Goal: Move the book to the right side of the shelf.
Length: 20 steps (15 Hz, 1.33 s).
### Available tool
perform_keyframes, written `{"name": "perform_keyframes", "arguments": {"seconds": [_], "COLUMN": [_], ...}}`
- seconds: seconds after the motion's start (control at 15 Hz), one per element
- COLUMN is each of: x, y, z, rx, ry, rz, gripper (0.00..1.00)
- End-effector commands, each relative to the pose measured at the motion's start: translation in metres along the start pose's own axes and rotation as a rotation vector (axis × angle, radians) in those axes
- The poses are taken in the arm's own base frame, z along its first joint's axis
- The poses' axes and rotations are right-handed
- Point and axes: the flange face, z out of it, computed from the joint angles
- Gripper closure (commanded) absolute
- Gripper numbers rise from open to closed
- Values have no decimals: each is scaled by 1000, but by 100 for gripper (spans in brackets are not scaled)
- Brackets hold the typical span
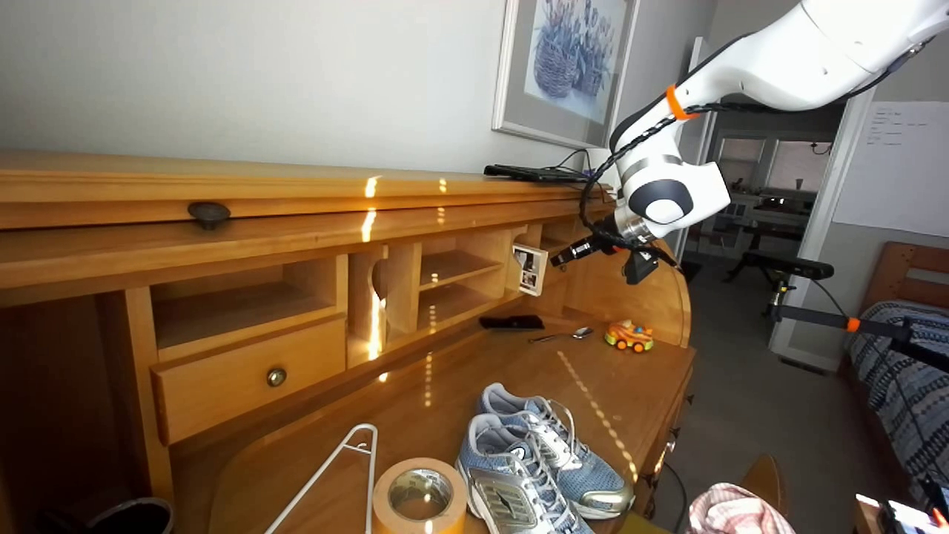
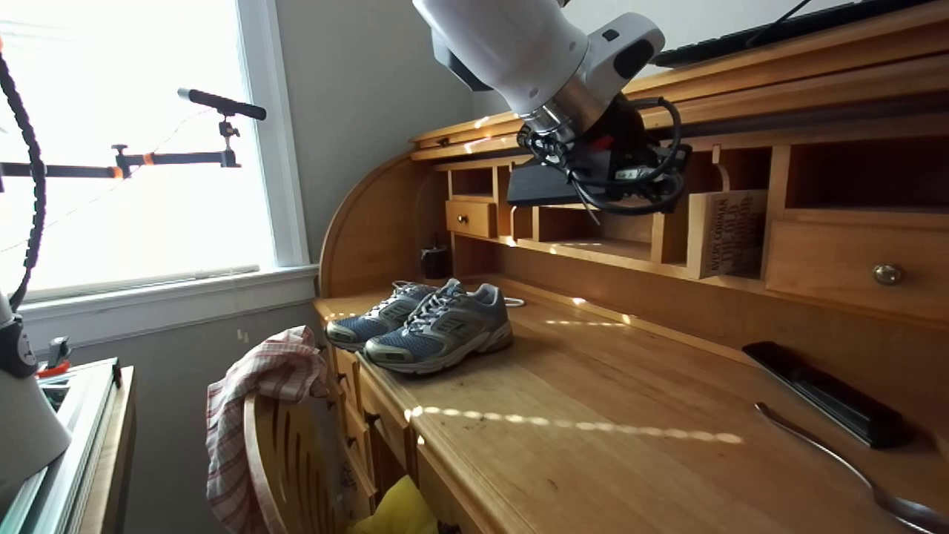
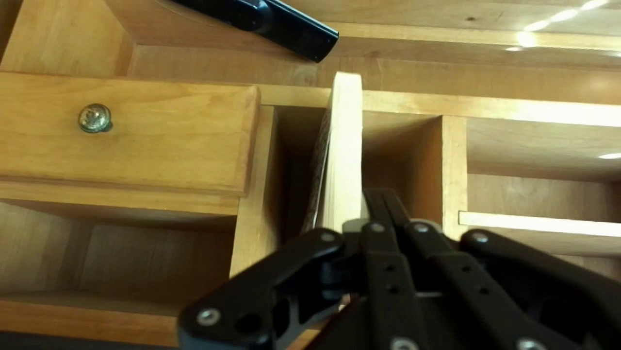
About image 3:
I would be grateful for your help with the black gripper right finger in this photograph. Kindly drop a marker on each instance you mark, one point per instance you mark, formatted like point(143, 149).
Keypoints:
point(518, 293)

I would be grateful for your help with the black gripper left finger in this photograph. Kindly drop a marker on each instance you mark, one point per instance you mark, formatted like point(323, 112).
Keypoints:
point(389, 293)

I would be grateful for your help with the paperback book white red cover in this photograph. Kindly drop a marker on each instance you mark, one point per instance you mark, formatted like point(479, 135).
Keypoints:
point(347, 149)

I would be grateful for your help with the wooden roll-top desk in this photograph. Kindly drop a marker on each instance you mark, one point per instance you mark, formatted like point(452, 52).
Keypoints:
point(454, 79)

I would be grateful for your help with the wooden drawer with shiny knob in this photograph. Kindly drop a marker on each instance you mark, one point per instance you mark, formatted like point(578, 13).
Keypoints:
point(162, 143)

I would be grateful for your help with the black stapler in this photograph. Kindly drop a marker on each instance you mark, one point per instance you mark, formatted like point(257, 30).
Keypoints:
point(285, 30)

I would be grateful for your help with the shiny round drawer knob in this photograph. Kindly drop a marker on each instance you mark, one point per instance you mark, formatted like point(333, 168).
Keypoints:
point(96, 120)

